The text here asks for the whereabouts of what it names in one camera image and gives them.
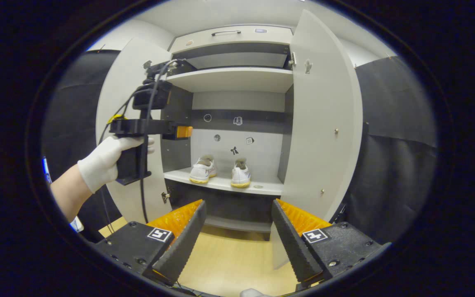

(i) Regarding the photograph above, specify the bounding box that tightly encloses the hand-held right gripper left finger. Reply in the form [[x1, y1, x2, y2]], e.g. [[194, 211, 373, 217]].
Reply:
[[93, 199, 207, 285]]

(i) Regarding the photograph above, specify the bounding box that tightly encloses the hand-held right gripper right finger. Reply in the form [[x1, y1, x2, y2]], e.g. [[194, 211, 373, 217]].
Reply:
[[271, 198, 386, 287]]

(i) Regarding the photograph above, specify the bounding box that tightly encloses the grey cabinet door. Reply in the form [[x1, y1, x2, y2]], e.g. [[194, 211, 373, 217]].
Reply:
[[96, 38, 173, 225], [271, 9, 364, 271]]

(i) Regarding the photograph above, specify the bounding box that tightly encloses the white shoe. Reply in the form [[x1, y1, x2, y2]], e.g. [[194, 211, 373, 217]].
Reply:
[[231, 158, 251, 189], [189, 155, 217, 184]]

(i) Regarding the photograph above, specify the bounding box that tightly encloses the black backdrop cloth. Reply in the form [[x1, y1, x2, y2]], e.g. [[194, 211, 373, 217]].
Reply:
[[42, 49, 437, 244]]

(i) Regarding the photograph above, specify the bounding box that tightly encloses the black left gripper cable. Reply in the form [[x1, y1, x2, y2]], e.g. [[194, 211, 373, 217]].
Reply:
[[97, 60, 180, 225]]

